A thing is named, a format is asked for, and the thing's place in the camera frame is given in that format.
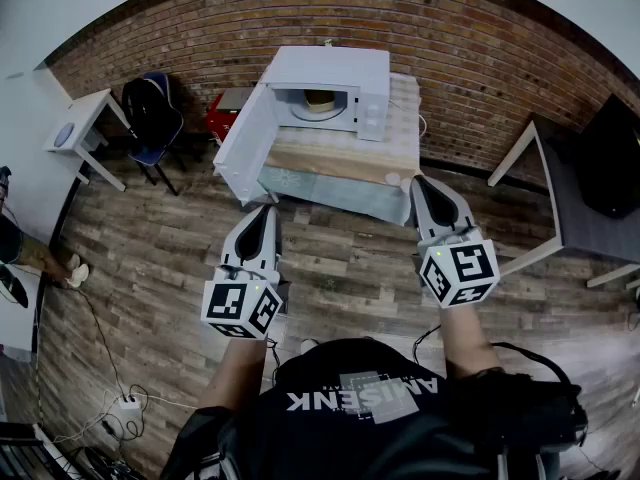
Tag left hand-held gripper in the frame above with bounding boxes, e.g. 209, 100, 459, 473
201, 206, 285, 340

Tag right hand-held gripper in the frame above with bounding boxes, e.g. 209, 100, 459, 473
410, 174, 501, 310

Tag bowl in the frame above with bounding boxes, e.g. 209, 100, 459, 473
304, 89, 335, 115

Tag person's left forearm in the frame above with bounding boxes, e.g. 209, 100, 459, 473
198, 336, 269, 412

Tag person's right forearm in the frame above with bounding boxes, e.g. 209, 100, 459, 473
438, 305, 504, 382

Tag table with patterned cloth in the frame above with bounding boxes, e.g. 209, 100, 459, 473
257, 72, 424, 227

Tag red box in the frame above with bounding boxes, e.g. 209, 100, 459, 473
206, 92, 242, 145

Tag blue chair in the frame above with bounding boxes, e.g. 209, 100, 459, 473
122, 71, 189, 197

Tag glass turntable plate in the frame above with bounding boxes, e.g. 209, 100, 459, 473
289, 98, 347, 123

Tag dark table with white legs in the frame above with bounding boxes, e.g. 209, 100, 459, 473
487, 112, 640, 290

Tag black backpack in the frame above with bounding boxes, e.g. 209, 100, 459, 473
122, 75, 177, 140

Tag black monitor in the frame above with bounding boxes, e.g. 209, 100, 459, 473
578, 92, 640, 220

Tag small white table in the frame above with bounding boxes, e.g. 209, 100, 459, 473
42, 87, 132, 193

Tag person's black printed t-shirt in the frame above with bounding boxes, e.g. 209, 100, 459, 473
162, 337, 501, 480

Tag round pale blue object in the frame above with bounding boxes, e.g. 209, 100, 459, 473
53, 122, 77, 148

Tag black harness pack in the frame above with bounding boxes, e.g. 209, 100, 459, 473
449, 341, 590, 480

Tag black metal railing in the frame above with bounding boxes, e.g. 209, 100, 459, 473
0, 420, 69, 480

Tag white power cable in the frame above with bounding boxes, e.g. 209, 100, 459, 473
388, 96, 428, 140

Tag black floor cable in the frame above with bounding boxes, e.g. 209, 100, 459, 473
73, 286, 147, 442

